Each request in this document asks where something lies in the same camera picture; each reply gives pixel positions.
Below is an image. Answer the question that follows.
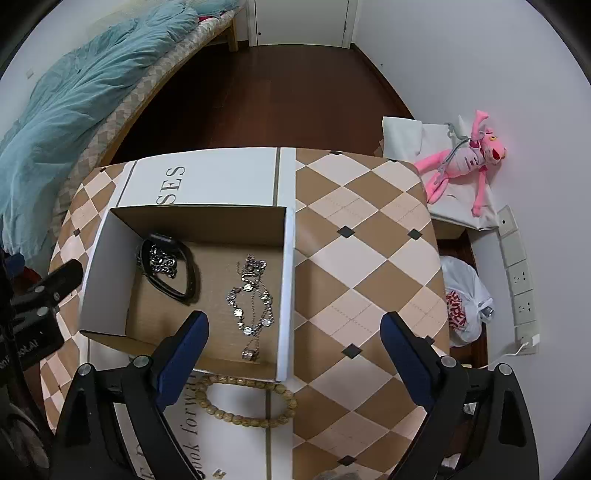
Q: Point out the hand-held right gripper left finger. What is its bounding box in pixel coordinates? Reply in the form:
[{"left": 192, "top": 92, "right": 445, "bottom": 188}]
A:
[{"left": 52, "top": 311, "right": 210, "bottom": 480}]

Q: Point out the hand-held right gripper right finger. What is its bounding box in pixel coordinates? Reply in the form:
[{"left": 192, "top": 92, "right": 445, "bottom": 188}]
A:
[{"left": 379, "top": 311, "right": 542, "bottom": 480}]

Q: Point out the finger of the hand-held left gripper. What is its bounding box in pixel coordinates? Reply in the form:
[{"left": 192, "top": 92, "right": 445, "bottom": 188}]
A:
[{"left": 28, "top": 259, "right": 85, "bottom": 306}]

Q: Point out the beige bead bracelet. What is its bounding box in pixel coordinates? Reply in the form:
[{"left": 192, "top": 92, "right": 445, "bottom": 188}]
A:
[{"left": 194, "top": 375, "right": 298, "bottom": 429}]

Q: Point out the white cardboard box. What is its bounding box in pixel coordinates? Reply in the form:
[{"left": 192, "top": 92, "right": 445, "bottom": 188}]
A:
[{"left": 78, "top": 147, "right": 297, "bottom": 480}]

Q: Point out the black smart band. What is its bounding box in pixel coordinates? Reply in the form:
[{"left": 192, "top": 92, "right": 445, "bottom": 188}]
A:
[{"left": 137, "top": 233, "right": 202, "bottom": 306}]

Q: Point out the white plastic bag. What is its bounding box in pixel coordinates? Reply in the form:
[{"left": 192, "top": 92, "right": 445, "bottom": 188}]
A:
[{"left": 440, "top": 256, "right": 495, "bottom": 348}]

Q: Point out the checkered tablecloth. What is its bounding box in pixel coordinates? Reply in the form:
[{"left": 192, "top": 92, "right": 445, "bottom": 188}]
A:
[{"left": 40, "top": 148, "right": 451, "bottom": 480}]

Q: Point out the bed with blue blanket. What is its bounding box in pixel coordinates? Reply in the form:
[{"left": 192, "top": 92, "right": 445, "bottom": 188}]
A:
[{"left": 0, "top": 0, "right": 200, "bottom": 254}]

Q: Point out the pink plush toy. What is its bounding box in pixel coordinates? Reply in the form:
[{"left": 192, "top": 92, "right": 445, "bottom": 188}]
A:
[{"left": 414, "top": 109, "right": 509, "bottom": 217}]

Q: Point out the white folded cloth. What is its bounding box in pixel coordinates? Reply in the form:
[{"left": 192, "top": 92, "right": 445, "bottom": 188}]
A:
[{"left": 381, "top": 116, "right": 424, "bottom": 158}]

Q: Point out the bed with checkered mattress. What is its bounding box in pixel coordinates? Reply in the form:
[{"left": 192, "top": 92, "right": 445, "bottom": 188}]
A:
[{"left": 46, "top": 9, "right": 241, "bottom": 232}]

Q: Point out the white door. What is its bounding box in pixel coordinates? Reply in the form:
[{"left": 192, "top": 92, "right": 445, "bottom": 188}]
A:
[{"left": 248, "top": 0, "right": 355, "bottom": 48}]

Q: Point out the silver disc necklace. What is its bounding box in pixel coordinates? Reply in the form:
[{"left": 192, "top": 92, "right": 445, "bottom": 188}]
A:
[{"left": 225, "top": 254, "right": 275, "bottom": 361}]

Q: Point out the silver chain bracelet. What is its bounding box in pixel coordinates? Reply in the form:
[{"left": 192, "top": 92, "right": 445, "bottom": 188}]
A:
[{"left": 148, "top": 246, "right": 180, "bottom": 280}]

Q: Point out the white charging cable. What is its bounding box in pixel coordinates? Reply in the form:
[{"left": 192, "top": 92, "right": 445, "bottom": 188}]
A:
[{"left": 480, "top": 340, "right": 540, "bottom": 370}]

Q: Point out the white wall outlet strip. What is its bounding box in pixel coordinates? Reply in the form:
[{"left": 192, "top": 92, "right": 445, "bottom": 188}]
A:
[{"left": 496, "top": 205, "right": 541, "bottom": 356}]

